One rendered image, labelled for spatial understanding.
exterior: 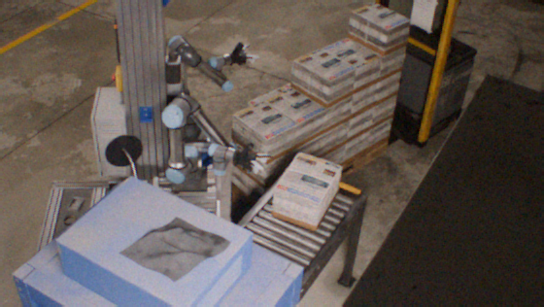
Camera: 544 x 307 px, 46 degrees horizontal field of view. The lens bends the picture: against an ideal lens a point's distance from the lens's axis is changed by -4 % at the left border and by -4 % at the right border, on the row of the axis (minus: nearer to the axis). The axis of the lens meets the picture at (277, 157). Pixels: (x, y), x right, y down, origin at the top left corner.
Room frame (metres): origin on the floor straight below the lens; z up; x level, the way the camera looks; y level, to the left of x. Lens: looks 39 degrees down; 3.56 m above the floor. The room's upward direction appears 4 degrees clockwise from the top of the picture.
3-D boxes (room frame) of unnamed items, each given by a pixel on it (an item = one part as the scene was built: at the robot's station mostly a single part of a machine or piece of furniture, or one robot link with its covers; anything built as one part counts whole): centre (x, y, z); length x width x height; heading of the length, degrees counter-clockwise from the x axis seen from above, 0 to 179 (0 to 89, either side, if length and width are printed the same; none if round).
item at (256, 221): (2.73, -0.09, 0.78); 0.47 x 0.05 x 0.05; 63
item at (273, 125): (4.09, -0.20, 0.42); 1.17 x 0.39 x 0.83; 135
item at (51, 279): (1.71, 0.44, 1.50); 0.94 x 0.68 x 0.10; 63
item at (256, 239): (2.61, -0.03, 0.78); 0.47 x 0.05 x 0.05; 63
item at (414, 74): (5.17, -1.28, 0.40); 0.69 x 0.55 x 0.80; 45
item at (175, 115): (2.98, 0.58, 1.19); 0.15 x 0.12 x 0.55; 162
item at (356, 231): (3.07, -0.54, 0.34); 0.06 x 0.06 x 0.68; 63
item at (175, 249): (1.66, 0.35, 1.78); 0.32 x 0.28 x 0.05; 63
